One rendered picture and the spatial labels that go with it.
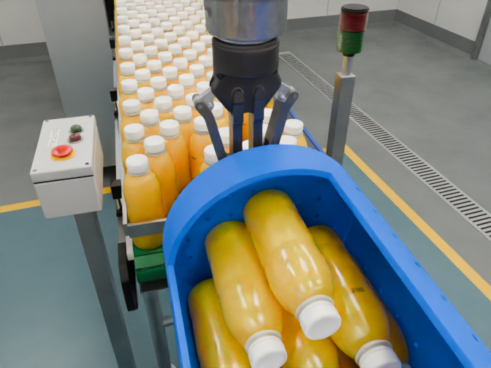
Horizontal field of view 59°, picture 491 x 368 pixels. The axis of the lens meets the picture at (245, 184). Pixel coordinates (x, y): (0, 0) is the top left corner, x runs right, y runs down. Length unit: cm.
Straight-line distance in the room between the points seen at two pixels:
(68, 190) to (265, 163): 42
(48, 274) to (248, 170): 182
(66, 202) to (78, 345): 116
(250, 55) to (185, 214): 19
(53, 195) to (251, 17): 51
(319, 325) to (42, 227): 218
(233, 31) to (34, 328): 175
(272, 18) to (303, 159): 17
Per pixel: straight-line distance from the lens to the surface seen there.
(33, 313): 211
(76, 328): 199
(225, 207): 57
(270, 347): 47
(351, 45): 109
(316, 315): 44
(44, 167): 82
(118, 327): 121
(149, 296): 140
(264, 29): 46
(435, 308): 40
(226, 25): 46
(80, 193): 83
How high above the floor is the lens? 151
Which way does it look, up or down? 35 degrees down
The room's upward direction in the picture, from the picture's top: straight up
